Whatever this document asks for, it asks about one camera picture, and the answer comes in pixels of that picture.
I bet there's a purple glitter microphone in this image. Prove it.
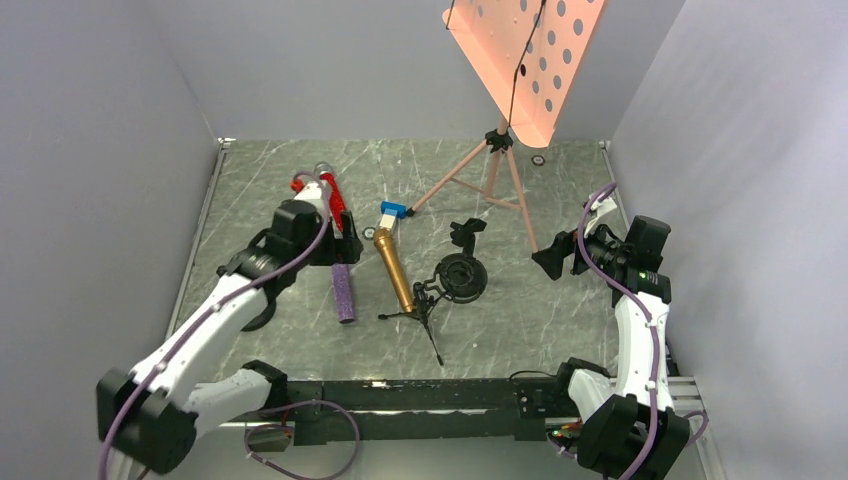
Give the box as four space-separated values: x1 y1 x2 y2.
332 263 356 324

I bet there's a red glitter microphone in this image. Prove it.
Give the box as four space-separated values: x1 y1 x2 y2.
314 162 347 233

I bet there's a black tripod shock-mount stand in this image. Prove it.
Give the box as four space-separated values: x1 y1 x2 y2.
378 253 488 366

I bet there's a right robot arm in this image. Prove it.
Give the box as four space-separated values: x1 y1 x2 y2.
533 215 689 479

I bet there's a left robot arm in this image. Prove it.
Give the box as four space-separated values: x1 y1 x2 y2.
96 199 363 479

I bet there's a black round-base mic stand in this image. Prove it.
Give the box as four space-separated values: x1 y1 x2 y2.
450 218 487 265

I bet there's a pink music stand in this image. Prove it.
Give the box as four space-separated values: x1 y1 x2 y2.
406 0 607 252

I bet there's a gold microphone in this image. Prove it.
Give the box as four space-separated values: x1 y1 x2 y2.
373 227 415 313

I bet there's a blue white toy block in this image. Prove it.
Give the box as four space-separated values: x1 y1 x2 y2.
378 201 408 231

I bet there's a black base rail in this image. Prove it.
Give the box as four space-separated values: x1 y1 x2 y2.
260 374 579 446

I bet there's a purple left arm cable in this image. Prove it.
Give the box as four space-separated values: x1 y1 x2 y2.
97 170 362 480

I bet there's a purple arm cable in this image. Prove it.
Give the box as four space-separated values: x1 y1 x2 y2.
546 182 710 480
97 170 362 480

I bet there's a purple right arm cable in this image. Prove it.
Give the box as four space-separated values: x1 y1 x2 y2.
546 182 710 480

